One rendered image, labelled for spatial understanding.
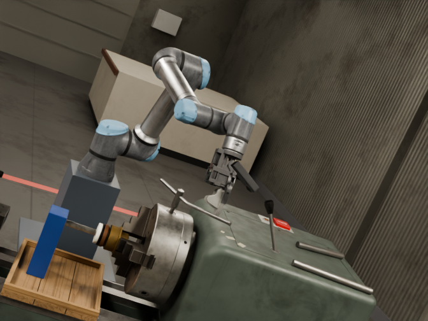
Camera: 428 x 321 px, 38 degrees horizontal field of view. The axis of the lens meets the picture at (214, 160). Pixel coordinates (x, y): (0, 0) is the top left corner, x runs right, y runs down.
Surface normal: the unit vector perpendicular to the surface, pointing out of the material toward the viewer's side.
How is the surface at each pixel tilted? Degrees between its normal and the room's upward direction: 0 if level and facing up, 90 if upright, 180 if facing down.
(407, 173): 90
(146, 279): 101
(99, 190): 90
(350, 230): 90
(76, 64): 90
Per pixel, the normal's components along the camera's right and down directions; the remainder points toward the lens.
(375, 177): -0.89, -0.30
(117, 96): 0.25, 0.32
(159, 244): 0.30, -0.24
